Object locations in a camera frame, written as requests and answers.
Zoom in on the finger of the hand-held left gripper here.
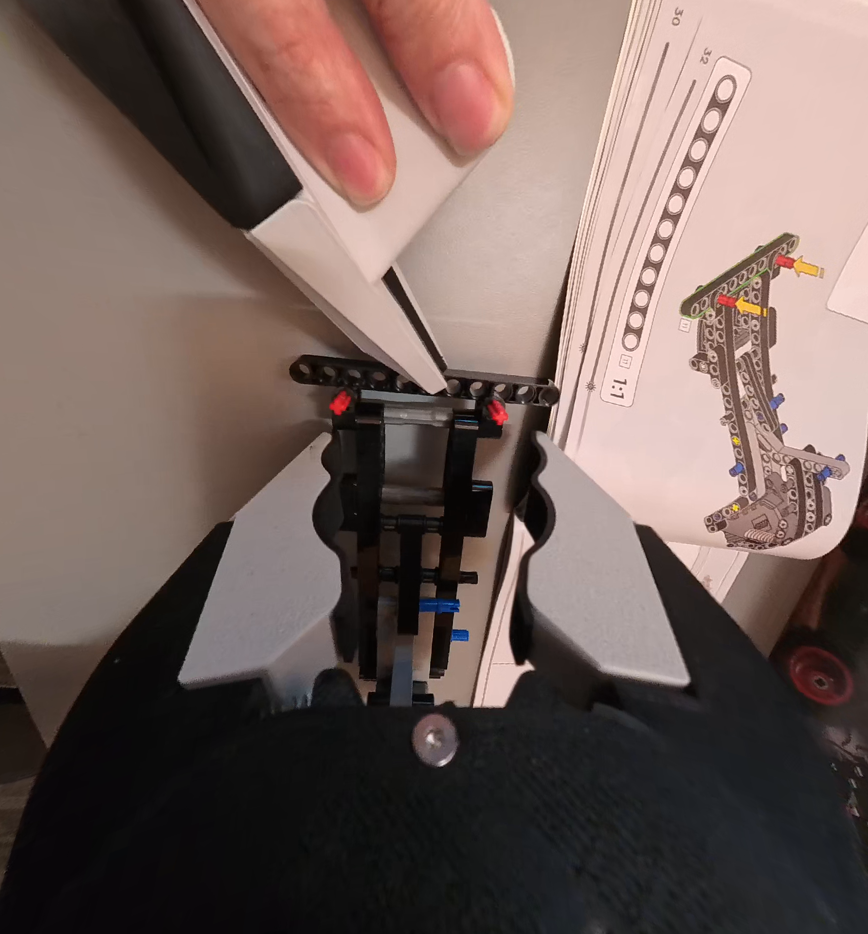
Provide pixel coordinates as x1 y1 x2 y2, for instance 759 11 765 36
244 197 450 396
186 0 485 284

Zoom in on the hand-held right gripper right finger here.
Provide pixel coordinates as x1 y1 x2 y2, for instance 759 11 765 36
510 431 692 693

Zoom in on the black toy brick frame assembly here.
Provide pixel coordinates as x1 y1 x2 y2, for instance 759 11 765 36
329 390 509 707

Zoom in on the grey desk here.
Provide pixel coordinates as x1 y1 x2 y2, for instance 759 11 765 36
0 0 844 745

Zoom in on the long black holed brick beam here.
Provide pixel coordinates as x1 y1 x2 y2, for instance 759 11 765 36
291 355 561 407

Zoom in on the person's left hand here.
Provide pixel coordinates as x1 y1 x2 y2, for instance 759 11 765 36
215 0 517 207

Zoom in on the black toy set box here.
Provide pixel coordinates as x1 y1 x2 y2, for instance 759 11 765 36
770 460 868 934

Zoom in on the white building instruction booklet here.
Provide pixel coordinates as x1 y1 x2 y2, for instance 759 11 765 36
474 0 868 690

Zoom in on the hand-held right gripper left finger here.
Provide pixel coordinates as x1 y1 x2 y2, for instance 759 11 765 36
179 432 355 694

